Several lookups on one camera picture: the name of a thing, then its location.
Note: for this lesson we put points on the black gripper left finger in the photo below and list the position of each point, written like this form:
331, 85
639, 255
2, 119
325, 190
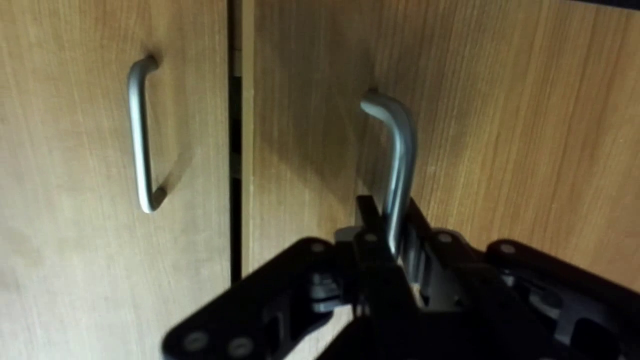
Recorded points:
280, 313

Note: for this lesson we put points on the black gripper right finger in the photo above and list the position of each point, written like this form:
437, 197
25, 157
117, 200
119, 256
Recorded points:
521, 306

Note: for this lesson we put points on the wooden cupboard door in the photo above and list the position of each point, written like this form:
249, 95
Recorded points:
501, 132
66, 233

